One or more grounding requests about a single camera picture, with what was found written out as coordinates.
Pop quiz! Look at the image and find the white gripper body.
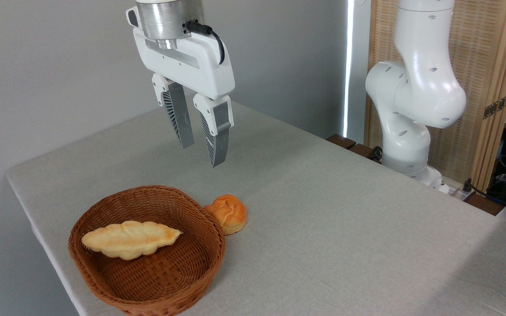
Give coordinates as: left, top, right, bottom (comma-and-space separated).
126, 6, 235, 101

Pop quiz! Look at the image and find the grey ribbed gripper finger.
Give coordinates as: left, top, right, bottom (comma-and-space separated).
192, 93, 235, 168
152, 73, 195, 149

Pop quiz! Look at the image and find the round golden bread roll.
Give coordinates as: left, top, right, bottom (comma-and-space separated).
203, 194, 247, 235

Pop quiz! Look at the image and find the long pale braided bread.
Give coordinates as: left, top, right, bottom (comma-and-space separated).
81, 220, 183, 260

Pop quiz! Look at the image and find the brown woven wicker basket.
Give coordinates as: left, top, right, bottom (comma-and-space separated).
68, 185, 227, 316

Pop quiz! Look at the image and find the dark brown wooden board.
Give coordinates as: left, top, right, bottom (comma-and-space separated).
326, 134, 505, 216

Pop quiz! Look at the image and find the grey tablecloth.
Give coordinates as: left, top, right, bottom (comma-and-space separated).
6, 102, 506, 316

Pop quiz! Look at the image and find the vertical white light strip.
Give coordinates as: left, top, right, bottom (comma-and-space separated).
343, 0, 354, 138

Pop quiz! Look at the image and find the wooden rattan folding screen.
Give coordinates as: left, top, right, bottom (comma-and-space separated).
364, 0, 506, 194

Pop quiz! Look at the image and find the brass screen hinge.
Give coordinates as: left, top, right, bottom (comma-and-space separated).
483, 93, 506, 120

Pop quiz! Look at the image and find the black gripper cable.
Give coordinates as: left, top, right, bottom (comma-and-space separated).
184, 21, 226, 65

